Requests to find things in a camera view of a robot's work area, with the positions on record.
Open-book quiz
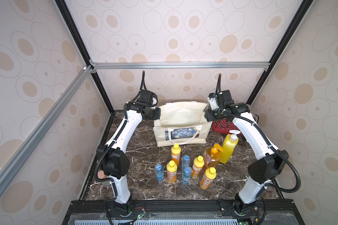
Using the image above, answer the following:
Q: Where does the yellow dish soap pump bottle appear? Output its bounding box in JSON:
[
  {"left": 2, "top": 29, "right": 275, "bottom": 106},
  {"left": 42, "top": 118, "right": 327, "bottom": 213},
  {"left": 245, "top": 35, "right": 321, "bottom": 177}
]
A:
[{"left": 220, "top": 130, "right": 241, "bottom": 164}]

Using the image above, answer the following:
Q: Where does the blue cap water bottle left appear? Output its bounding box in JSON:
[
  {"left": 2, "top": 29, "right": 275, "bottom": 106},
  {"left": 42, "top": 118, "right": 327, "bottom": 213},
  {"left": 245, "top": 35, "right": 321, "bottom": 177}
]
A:
[{"left": 155, "top": 164, "right": 164, "bottom": 181}]

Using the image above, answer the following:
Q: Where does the yellow cap juice bottle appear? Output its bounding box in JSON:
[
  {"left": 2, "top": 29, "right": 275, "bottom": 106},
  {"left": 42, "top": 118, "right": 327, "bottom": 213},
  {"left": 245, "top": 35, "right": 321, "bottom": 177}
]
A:
[
  {"left": 200, "top": 167, "right": 217, "bottom": 189},
  {"left": 167, "top": 160, "right": 177, "bottom": 183},
  {"left": 171, "top": 143, "right": 181, "bottom": 166},
  {"left": 191, "top": 156, "right": 205, "bottom": 179}
]

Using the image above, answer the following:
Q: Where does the blue cap water bottle front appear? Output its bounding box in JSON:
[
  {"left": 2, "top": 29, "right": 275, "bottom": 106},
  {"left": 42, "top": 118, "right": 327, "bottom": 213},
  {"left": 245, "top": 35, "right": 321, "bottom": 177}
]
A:
[{"left": 182, "top": 167, "right": 192, "bottom": 185}]

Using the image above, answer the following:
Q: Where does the yellow cap juice bottle rear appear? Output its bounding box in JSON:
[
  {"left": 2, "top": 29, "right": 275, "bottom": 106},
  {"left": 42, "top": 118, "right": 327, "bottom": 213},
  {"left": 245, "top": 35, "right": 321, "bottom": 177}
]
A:
[{"left": 171, "top": 143, "right": 181, "bottom": 166}]

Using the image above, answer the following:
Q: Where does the orange dish soap pump bottle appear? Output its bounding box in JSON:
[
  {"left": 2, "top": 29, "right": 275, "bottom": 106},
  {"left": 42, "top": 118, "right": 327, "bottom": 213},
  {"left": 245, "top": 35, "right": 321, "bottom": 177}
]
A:
[{"left": 203, "top": 143, "right": 223, "bottom": 171}]

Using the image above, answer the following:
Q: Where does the blue cap water bottle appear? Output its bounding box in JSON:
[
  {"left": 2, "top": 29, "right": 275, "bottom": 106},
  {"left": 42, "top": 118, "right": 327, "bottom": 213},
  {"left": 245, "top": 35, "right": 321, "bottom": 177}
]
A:
[
  {"left": 182, "top": 155, "right": 190, "bottom": 169},
  {"left": 155, "top": 164, "right": 164, "bottom": 181},
  {"left": 182, "top": 167, "right": 192, "bottom": 185}
]

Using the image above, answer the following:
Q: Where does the black frame post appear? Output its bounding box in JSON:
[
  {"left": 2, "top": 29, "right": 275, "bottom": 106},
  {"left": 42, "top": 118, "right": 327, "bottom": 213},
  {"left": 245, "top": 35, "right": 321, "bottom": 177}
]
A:
[
  {"left": 246, "top": 0, "right": 314, "bottom": 105},
  {"left": 54, "top": 0, "right": 115, "bottom": 114}
]

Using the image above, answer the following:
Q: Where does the yellow cap juice bottle middle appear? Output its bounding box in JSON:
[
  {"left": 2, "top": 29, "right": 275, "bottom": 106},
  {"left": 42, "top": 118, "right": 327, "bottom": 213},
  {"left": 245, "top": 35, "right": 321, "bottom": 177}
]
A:
[{"left": 191, "top": 156, "right": 205, "bottom": 179}]

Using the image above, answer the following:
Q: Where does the silver diagonal frame bar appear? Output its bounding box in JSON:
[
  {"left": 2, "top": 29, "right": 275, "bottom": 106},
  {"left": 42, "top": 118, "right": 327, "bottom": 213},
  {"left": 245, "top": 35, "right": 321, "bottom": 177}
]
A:
[{"left": 0, "top": 65, "right": 94, "bottom": 198}]

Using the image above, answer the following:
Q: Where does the red white toaster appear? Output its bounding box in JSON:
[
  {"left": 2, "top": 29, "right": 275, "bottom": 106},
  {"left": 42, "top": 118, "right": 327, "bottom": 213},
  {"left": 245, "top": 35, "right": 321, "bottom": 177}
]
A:
[{"left": 212, "top": 119, "right": 239, "bottom": 134}]

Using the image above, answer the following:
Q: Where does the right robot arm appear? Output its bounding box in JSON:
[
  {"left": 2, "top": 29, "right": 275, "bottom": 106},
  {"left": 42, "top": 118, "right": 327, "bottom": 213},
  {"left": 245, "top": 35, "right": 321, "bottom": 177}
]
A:
[{"left": 204, "top": 77, "right": 301, "bottom": 216}]

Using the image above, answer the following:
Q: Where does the black left frame post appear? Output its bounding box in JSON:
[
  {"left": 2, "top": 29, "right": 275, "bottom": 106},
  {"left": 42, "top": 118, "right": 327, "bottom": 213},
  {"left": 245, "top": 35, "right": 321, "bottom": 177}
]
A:
[{"left": 54, "top": 0, "right": 115, "bottom": 114}]

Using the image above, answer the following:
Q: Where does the yellow cap juice bottle left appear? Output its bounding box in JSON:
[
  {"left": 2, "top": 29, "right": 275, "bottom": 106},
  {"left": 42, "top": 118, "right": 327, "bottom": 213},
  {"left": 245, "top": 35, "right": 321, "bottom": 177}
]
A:
[{"left": 167, "top": 160, "right": 177, "bottom": 183}]

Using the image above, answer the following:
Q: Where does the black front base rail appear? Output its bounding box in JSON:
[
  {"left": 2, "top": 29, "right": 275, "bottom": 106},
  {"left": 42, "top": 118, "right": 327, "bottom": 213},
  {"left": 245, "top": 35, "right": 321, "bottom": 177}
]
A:
[{"left": 63, "top": 199, "right": 304, "bottom": 225}]

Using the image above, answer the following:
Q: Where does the blue cap water bottle rear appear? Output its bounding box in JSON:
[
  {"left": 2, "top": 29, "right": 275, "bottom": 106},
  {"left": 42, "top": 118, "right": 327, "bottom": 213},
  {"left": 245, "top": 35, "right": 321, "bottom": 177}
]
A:
[{"left": 182, "top": 155, "right": 190, "bottom": 169}]

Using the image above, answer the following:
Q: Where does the silver horizontal frame bar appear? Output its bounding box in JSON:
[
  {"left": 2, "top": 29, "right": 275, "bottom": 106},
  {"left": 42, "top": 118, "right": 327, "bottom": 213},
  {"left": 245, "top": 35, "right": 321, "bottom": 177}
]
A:
[{"left": 92, "top": 61, "right": 270, "bottom": 70}]

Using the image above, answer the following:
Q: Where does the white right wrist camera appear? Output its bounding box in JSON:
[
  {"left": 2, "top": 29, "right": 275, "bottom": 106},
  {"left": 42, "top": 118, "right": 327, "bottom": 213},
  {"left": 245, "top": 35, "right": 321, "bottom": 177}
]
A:
[{"left": 207, "top": 93, "right": 219, "bottom": 111}]

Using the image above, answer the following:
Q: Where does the black right frame post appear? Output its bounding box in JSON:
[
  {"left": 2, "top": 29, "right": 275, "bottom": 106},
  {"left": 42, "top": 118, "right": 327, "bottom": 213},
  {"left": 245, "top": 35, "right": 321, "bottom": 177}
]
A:
[{"left": 246, "top": 0, "right": 314, "bottom": 105}]

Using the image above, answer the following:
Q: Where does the yellow cap juice bottle right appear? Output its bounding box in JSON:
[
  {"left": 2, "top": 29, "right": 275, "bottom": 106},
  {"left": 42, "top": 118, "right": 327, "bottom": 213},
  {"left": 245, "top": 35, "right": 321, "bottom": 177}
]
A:
[{"left": 200, "top": 167, "right": 217, "bottom": 189}]

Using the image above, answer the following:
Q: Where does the cream starry night shopping bag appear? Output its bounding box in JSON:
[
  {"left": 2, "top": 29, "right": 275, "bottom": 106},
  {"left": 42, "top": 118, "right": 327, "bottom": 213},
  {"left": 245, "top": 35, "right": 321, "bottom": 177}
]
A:
[{"left": 153, "top": 101, "right": 212, "bottom": 147}]

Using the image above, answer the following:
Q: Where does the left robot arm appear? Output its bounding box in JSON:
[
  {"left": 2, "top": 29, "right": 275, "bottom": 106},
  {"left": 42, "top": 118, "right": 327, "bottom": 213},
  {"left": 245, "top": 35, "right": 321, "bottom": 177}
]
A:
[{"left": 94, "top": 71, "right": 161, "bottom": 215}]

